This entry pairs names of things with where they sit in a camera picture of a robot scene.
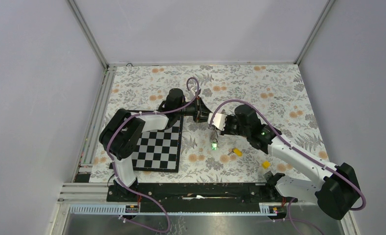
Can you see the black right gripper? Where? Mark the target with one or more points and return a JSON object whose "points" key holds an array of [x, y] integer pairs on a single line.
{"points": [[227, 119]]}

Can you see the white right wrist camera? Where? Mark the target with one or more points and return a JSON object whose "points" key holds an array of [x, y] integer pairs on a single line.
{"points": [[217, 120]]}

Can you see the green key tag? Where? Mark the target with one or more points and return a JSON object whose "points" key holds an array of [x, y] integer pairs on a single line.
{"points": [[214, 145]]}

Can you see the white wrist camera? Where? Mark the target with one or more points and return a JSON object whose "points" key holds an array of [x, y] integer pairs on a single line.
{"points": [[192, 93], [217, 120]]}

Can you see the black white chessboard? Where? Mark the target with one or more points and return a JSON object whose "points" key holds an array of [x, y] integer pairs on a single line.
{"points": [[159, 150]]}

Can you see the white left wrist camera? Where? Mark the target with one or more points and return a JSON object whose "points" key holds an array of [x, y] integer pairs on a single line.
{"points": [[192, 93]]}

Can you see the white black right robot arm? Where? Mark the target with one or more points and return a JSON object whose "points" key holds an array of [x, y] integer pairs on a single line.
{"points": [[334, 188]]}

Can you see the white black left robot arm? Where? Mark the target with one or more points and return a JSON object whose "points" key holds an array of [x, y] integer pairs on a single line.
{"points": [[121, 134]]}

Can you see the yellow cube block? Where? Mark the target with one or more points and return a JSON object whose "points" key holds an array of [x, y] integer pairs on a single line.
{"points": [[266, 165]]}

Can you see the yellow key tag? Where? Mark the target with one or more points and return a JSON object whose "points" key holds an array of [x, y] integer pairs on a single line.
{"points": [[236, 151]]}

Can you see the grey slotted cable duct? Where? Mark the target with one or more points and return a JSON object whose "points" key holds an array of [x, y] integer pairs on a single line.
{"points": [[133, 209]]}

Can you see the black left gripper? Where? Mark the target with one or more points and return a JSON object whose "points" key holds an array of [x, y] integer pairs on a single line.
{"points": [[201, 110]]}

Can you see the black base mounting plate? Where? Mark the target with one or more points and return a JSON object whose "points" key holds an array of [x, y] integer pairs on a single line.
{"points": [[201, 196]]}

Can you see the floral patterned table mat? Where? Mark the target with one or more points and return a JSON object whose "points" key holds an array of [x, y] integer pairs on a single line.
{"points": [[277, 91]]}

